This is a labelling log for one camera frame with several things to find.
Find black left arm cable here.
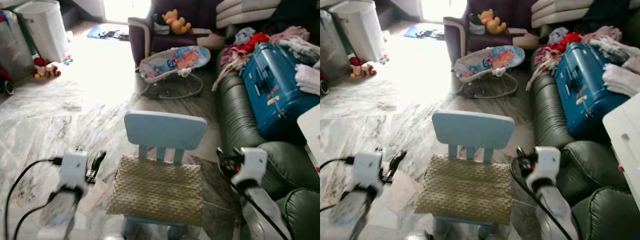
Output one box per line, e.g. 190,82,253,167
4,157,64,240
320,156,356,172

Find yellow plush bear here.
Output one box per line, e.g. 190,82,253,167
477,8,508,35
161,8,192,35

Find pink striped garment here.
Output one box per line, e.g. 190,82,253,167
212,46,252,92
525,46,562,92

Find white round bin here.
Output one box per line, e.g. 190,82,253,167
13,0,71,64
327,0,386,64

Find white table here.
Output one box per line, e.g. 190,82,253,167
602,92,640,212
297,103,321,167

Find printed baby bouncer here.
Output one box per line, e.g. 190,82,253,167
453,45,526,99
138,45,212,100

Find purple armchair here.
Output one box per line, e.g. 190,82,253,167
127,0,227,67
442,0,542,67

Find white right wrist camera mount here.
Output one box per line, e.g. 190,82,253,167
527,146,562,194
232,147,269,190

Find pale blue garment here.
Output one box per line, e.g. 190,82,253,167
548,27,569,46
234,27,256,46

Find dark leather sofa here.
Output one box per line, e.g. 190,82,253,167
214,69,321,240
529,69,640,240

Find beige stacked mattress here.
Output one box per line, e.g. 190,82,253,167
530,0,597,29
215,0,282,29

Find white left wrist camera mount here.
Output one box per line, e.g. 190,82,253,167
352,151,385,197
58,149,90,194

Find grey white knit garment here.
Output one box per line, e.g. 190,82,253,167
589,37,632,64
279,38,321,66

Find beige dotted pillow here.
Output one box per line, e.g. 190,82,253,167
105,154,205,227
414,154,514,226

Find blue hard suitcase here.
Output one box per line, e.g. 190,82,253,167
553,42,632,142
241,43,321,142

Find red plush toy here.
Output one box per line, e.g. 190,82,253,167
348,56,377,79
32,56,62,80

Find dark navy cloth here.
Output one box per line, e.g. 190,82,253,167
271,0,321,37
582,0,640,34

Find white folded towels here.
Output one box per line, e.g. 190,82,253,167
602,62,640,98
293,63,321,96

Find blue floor mat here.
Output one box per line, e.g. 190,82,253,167
402,23,446,41
85,23,130,42

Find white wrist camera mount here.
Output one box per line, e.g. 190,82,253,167
58,149,90,194
232,147,269,190
527,146,562,194
352,151,385,197

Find light blue child's chair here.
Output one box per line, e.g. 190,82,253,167
430,109,516,239
121,110,209,239

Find red garment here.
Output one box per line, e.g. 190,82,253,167
244,32,271,52
547,32,584,54

